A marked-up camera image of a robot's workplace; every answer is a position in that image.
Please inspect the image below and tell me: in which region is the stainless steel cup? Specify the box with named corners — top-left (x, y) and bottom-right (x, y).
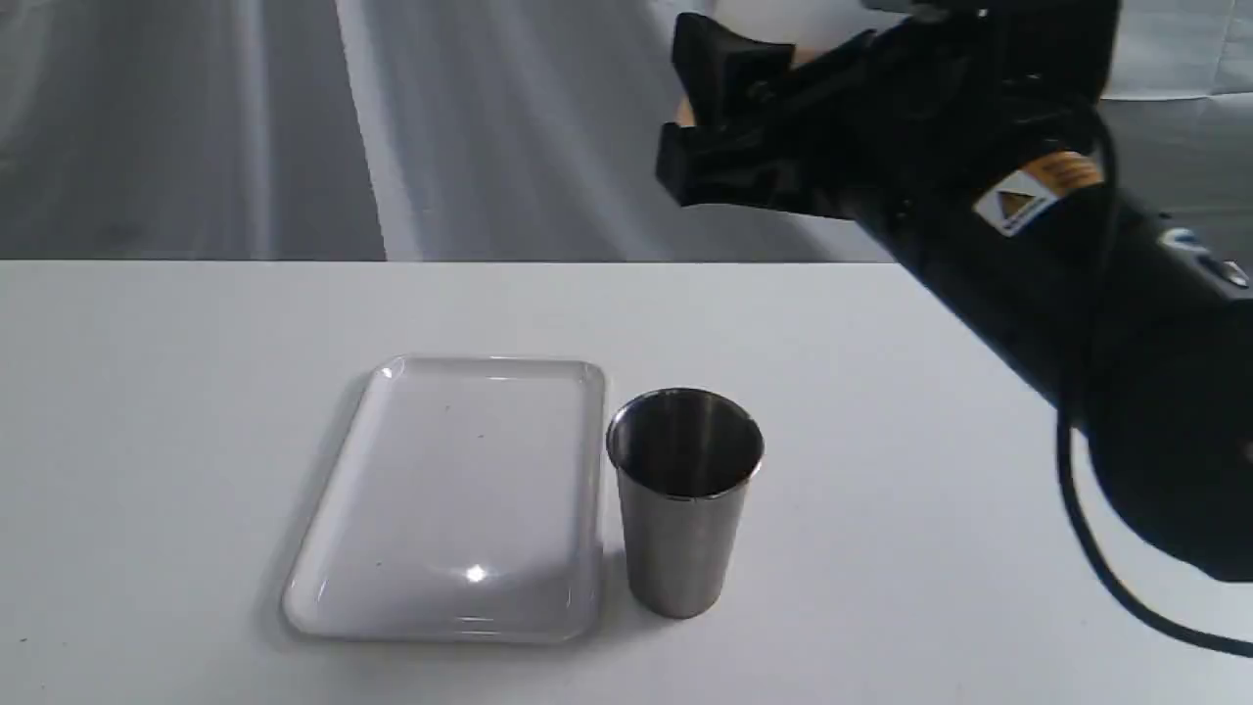
top-left (605, 387), bottom-right (766, 620)

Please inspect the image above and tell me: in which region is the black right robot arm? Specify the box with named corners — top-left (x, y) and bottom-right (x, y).
top-left (657, 1), bottom-right (1252, 582)

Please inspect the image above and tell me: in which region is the grey backdrop cloth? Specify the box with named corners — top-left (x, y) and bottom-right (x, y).
top-left (0, 0), bottom-right (1253, 263)

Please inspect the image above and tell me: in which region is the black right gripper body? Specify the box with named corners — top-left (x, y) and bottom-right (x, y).
top-left (778, 1), bottom-right (1121, 219)

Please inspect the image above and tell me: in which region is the clear plastic tray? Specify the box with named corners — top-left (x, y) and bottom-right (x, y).
top-left (281, 354), bottom-right (606, 645)

